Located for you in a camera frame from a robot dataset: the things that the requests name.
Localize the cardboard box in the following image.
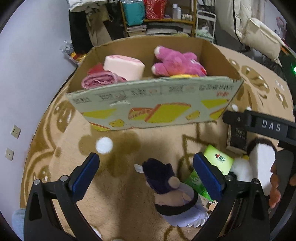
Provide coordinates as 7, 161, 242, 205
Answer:
66, 36, 243, 131

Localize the black face tissue box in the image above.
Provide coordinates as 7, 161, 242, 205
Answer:
226, 125, 247, 155

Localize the beige patterned carpet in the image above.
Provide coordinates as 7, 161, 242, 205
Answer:
21, 38, 293, 240

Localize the upper wall socket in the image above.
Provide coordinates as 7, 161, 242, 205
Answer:
11, 125, 21, 139

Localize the purple doll plush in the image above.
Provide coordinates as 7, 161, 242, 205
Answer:
134, 158, 209, 228

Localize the wooden shelf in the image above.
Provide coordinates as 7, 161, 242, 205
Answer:
120, 1, 197, 37

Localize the wall socket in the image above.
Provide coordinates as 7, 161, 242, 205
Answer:
11, 125, 21, 139
5, 148, 14, 161

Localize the red patterned bag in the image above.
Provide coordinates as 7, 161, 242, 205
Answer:
144, 0, 167, 20

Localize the cream padded chair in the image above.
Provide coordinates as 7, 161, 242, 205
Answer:
215, 0, 284, 62

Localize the beige trench coat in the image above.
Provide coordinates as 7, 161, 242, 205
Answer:
86, 10, 112, 47

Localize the stack of books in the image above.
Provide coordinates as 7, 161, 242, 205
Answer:
127, 25, 147, 37

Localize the plastic bag of toys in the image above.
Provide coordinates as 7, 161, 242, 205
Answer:
60, 41, 86, 65

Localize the black white penguin plush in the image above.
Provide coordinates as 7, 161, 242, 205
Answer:
229, 137, 276, 182

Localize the person's right hand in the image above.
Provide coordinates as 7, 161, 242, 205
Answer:
269, 162, 281, 208

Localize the teal bag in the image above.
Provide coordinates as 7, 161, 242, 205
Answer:
121, 1, 145, 26

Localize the pink bear plush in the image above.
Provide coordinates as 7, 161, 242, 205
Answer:
151, 46, 207, 77

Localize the lower wall socket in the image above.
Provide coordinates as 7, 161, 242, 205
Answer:
5, 148, 14, 161

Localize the pink swiss roll plush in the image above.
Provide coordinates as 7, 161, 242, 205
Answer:
103, 55, 145, 81

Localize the pink towel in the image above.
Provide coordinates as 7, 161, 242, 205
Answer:
81, 63, 127, 89

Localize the black hanging coat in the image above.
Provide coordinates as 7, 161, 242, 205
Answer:
69, 11, 93, 54

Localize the white metal cart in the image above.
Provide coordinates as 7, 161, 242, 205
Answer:
195, 10, 217, 43

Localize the yellow plush toy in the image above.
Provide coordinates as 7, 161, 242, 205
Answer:
170, 74, 199, 78

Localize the white puffer jacket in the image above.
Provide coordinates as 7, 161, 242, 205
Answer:
67, 0, 107, 12

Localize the green tissue pack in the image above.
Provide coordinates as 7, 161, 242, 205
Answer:
185, 145, 234, 202

